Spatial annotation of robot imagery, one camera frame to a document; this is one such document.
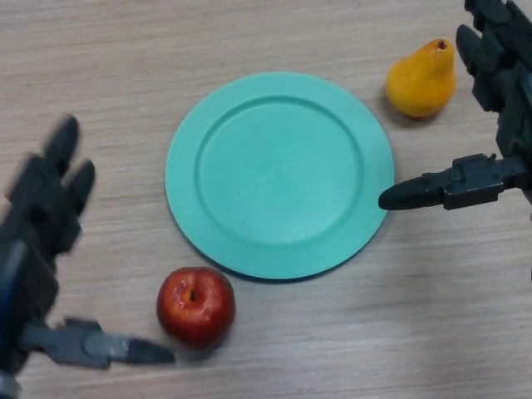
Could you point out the green round plate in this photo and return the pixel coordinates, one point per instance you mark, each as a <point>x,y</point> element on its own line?
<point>278,178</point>

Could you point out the red apple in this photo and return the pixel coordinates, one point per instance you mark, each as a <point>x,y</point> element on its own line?
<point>195,316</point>

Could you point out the yellow pear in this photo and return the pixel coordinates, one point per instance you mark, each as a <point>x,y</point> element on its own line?
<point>422,85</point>

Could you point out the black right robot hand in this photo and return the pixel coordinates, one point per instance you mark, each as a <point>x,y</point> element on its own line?
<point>511,83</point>

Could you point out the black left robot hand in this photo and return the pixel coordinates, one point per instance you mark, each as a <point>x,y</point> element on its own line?
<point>33,224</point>

